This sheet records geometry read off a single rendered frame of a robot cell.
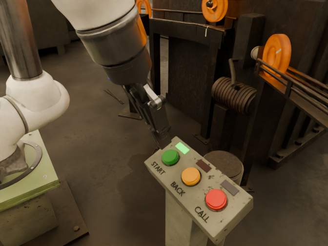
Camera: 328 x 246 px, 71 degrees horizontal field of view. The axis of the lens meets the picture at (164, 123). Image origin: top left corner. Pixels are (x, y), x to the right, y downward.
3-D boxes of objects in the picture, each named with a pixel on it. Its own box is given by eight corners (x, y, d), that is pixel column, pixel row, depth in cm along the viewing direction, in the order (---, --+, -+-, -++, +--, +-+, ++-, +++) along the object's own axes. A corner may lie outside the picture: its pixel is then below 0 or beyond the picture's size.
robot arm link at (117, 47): (116, -4, 35) (131, 32, 40) (65, 25, 33) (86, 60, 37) (148, 2, 29) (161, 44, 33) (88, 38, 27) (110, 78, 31)
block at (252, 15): (243, 60, 124) (253, 11, 111) (256, 65, 119) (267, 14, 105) (230, 65, 119) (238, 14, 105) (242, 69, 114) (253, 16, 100)
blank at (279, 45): (270, 81, 93) (262, 81, 93) (269, 44, 94) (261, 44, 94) (292, 71, 77) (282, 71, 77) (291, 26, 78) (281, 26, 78)
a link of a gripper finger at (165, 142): (160, 119, 47) (163, 121, 47) (170, 140, 52) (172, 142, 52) (149, 128, 47) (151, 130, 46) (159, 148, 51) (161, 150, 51)
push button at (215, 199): (216, 188, 48) (215, 184, 47) (231, 201, 45) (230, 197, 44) (202, 201, 47) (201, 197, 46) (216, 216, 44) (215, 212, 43)
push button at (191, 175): (192, 167, 53) (191, 163, 52) (204, 178, 50) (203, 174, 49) (179, 178, 52) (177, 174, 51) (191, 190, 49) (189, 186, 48)
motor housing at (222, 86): (215, 152, 147) (229, 72, 117) (243, 172, 133) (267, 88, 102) (200, 160, 141) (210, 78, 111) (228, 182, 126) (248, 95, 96)
